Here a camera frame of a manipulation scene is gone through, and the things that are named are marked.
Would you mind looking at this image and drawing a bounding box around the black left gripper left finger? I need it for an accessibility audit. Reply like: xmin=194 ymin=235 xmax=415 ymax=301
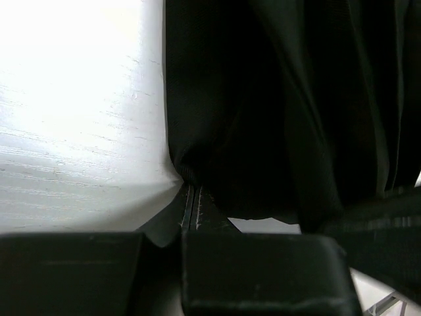
xmin=1 ymin=184 xmax=193 ymax=315

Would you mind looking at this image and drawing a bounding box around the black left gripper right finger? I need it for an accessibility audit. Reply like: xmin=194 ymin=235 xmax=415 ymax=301
xmin=181 ymin=187 xmax=362 ymax=315

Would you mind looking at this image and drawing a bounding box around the black pleated skirt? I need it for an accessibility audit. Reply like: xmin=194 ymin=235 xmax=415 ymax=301
xmin=164 ymin=1 xmax=420 ymax=300

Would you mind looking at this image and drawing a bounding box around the aluminium table edge rail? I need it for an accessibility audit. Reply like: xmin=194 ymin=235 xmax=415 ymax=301
xmin=363 ymin=291 xmax=420 ymax=316

